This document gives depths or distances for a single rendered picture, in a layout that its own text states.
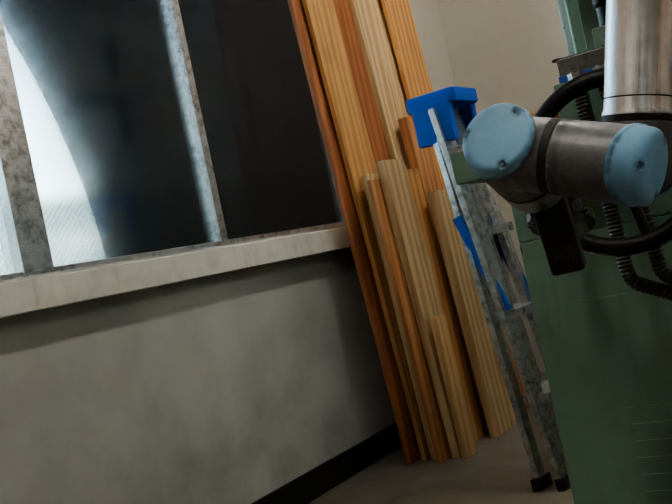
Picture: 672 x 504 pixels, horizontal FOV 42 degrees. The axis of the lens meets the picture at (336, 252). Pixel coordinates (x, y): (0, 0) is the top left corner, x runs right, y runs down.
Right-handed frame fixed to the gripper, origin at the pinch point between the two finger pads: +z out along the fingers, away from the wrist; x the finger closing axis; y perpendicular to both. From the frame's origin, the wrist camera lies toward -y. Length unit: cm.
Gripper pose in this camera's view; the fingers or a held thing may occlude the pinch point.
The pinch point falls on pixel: (576, 237)
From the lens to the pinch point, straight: 137.2
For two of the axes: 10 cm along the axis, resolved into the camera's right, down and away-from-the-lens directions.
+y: -0.5, -9.5, 3.2
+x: -8.7, 2.0, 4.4
